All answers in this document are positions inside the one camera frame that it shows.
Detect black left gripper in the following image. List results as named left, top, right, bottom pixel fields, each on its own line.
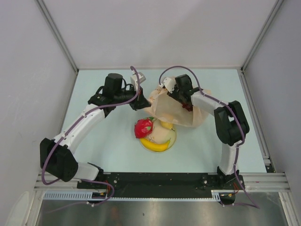
left=114, top=84, right=151, bottom=111

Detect dark red fake fruit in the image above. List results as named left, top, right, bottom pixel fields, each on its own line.
left=182, top=104, right=193, bottom=112

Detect translucent banana-print plastic bag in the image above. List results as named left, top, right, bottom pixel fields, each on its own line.
left=144, top=85, right=209, bottom=127

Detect orange fake fruit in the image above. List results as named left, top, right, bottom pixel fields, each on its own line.
left=160, top=121, right=174, bottom=130

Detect yellow fake banana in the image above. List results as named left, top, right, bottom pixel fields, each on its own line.
left=140, top=138, right=170, bottom=152

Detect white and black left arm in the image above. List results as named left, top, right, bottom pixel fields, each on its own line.
left=40, top=71, right=151, bottom=188

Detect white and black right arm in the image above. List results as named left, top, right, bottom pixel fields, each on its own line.
left=163, top=74, right=250, bottom=189

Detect cream plate with leaf motif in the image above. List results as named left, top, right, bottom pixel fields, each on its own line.
left=139, top=122, right=177, bottom=153

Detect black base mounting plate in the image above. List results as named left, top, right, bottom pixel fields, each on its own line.
left=77, top=172, right=245, bottom=204

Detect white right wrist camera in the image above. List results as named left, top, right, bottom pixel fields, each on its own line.
left=160, top=77, right=176, bottom=93

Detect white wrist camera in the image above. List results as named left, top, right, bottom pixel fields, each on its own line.
left=130, top=72, right=146, bottom=91
left=160, top=77, right=176, bottom=93

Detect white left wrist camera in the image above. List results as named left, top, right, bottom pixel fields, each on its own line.
left=130, top=72, right=146, bottom=91

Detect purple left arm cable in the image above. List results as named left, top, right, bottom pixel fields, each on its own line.
left=41, top=65, right=143, bottom=214

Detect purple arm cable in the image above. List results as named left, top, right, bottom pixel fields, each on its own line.
left=41, top=65, right=143, bottom=214
left=158, top=65, right=259, bottom=209

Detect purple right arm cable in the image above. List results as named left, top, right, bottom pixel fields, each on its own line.
left=158, top=65, right=259, bottom=209

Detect aluminium left corner post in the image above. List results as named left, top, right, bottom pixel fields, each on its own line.
left=35, top=0, right=79, bottom=75

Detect aluminium corner post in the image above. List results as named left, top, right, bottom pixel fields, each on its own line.
left=240, top=0, right=285, bottom=73
left=35, top=0, right=79, bottom=75

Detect aluminium right side rail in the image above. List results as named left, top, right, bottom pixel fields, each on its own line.
left=238, top=69, right=275, bottom=173

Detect white slotted cable duct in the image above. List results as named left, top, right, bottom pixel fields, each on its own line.
left=43, top=189, right=223, bottom=201

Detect aluminium right corner post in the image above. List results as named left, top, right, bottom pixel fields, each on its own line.
left=240, top=0, right=285, bottom=73

